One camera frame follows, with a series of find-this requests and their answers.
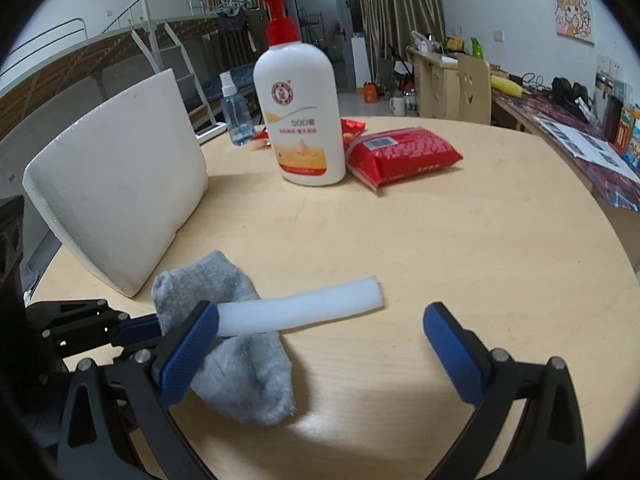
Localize light wooden chair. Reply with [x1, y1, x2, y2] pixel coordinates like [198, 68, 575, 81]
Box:
[455, 52, 494, 125]

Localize white lotion bottle red pump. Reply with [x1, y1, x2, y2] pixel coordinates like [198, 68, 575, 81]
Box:
[252, 0, 348, 187]

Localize white foam tube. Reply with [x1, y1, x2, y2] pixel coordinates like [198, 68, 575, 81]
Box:
[216, 275, 386, 337]

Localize yellow corn toy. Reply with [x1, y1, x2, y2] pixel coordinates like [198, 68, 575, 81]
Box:
[489, 73, 524, 97]

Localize white foam box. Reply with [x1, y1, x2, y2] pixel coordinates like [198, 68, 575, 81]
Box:
[22, 67, 210, 297]

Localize black headphones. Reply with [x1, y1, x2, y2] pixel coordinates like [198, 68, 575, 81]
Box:
[551, 77, 592, 112]

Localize red wet wipes pack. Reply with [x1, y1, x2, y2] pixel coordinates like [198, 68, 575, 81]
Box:
[345, 127, 464, 192]

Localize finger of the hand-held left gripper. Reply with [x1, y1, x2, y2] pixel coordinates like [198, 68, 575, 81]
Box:
[26, 299, 163, 359]

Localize grey sock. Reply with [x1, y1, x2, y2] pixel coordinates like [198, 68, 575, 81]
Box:
[151, 249, 296, 427]

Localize glass balcony door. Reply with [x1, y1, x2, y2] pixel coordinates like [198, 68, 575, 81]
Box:
[276, 0, 362, 94]

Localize printed tablecloth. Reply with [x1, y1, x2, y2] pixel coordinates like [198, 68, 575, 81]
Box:
[491, 82, 640, 212]

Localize hanging blue clothes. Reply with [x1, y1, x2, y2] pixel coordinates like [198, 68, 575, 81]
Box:
[217, 6, 251, 34]

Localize hanging dark garment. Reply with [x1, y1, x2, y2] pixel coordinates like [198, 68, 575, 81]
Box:
[245, 7, 267, 52]

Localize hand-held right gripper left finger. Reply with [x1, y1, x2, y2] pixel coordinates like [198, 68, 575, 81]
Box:
[57, 300, 221, 480]

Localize blue plaid bedsheet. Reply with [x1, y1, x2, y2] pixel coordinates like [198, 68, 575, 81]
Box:
[220, 64, 257, 96]

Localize printed paper sheet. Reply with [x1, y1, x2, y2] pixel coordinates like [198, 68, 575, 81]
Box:
[532, 113, 627, 169]

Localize clear blue spray bottle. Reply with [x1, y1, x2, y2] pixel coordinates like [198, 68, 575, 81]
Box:
[220, 71, 256, 147]

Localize cartoon wall poster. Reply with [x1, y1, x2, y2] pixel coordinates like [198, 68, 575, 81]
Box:
[551, 0, 597, 45]

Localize light wooden desk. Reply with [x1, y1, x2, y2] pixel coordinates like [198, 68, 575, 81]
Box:
[405, 44, 493, 121]

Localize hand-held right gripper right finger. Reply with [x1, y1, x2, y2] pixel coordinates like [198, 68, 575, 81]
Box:
[422, 301, 589, 480]

